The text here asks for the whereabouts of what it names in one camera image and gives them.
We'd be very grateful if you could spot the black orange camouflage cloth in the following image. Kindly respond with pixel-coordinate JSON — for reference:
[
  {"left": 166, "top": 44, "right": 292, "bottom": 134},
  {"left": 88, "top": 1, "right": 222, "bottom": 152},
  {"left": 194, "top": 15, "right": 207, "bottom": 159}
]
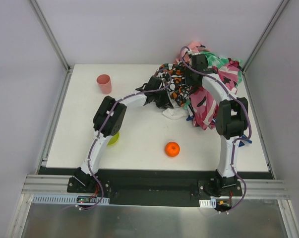
[{"left": 155, "top": 62, "right": 191, "bottom": 109}]

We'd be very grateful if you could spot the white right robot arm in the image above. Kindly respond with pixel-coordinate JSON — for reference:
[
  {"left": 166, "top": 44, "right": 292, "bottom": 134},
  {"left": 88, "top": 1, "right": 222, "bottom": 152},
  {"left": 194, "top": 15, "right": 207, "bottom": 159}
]
[{"left": 180, "top": 57, "right": 251, "bottom": 197}]

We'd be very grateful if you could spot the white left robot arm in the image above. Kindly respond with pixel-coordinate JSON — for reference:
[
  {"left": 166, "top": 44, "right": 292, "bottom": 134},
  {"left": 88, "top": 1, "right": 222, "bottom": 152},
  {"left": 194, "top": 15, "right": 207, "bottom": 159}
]
[{"left": 67, "top": 72, "right": 173, "bottom": 193}]

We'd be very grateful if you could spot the light pink patterned cloth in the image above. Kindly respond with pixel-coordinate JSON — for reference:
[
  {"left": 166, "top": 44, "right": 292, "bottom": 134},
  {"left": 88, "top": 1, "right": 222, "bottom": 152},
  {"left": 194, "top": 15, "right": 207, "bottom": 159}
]
[{"left": 175, "top": 41, "right": 208, "bottom": 63}]

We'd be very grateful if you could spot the magenta pink camouflage cloth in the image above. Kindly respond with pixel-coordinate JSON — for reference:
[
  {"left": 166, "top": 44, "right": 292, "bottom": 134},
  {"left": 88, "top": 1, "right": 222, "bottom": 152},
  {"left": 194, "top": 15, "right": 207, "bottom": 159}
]
[{"left": 189, "top": 58, "right": 242, "bottom": 130}]

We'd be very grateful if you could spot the orange mandarin fruit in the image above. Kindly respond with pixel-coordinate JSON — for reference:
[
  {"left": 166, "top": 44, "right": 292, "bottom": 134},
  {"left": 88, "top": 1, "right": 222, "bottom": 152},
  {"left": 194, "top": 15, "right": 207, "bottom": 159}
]
[{"left": 165, "top": 142, "right": 180, "bottom": 157}]

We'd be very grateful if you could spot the pink plastic cup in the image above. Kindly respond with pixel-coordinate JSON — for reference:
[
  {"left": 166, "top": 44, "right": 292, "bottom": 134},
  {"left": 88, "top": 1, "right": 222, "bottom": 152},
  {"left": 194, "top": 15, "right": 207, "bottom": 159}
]
[{"left": 96, "top": 74, "right": 112, "bottom": 94}]

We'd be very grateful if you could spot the yellow-green plastic bowl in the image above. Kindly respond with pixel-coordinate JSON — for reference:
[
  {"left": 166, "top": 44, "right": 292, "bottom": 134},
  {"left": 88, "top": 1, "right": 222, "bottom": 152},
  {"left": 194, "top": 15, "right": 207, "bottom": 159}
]
[{"left": 107, "top": 132, "right": 120, "bottom": 146}]

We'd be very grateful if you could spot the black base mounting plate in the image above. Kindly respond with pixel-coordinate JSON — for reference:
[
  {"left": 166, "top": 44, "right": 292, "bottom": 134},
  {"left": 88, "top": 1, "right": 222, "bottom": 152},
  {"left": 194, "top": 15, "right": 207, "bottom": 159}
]
[{"left": 67, "top": 169, "right": 242, "bottom": 207}]

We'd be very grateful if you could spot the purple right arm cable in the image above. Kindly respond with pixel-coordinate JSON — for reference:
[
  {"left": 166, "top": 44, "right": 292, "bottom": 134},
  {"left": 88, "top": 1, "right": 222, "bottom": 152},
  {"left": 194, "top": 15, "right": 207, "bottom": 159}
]
[{"left": 180, "top": 46, "right": 250, "bottom": 215}]

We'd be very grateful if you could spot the left aluminium frame post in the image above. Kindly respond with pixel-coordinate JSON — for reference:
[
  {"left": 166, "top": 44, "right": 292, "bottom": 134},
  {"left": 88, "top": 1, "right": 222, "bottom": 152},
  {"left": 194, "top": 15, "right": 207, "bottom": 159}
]
[{"left": 27, "top": 0, "right": 74, "bottom": 72}]

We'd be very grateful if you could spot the aluminium frame post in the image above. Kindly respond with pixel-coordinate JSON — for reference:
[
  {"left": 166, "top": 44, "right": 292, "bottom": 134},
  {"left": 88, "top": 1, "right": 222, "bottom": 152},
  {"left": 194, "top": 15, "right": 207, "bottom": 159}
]
[
  {"left": 240, "top": 0, "right": 291, "bottom": 74},
  {"left": 27, "top": 0, "right": 74, "bottom": 72}
]

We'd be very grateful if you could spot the right aluminium frame post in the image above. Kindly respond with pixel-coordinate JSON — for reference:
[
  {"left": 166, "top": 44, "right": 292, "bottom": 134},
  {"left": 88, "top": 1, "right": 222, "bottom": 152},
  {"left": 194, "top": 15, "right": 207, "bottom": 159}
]
[{"left": 240, "top": 0, "right": 291, "bottom": 74}]

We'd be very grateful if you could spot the right white cable duct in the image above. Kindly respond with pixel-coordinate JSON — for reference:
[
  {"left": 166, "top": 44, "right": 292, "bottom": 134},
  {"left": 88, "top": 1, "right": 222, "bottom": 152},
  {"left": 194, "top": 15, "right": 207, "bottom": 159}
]
[{"left": 199, "top": 198, "right": 217, "bottom": 209}]

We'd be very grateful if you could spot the white cable duct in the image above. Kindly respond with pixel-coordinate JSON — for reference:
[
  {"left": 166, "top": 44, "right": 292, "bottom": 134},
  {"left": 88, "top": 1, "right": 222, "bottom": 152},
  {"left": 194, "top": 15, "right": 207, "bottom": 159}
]
[
  {"left": 32, "top": 194, "right": 110, "bottom": 206},
  {"left": 199, "top": 198, "right": 217, "bottom": 209}
]

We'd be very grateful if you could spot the left white cable duct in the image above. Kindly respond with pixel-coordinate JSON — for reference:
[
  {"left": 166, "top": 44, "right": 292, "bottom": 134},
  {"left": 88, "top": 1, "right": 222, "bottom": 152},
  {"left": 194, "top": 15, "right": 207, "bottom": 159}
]
[{"left": 32, "top": 194, "right": 110, "bottom": 206}]

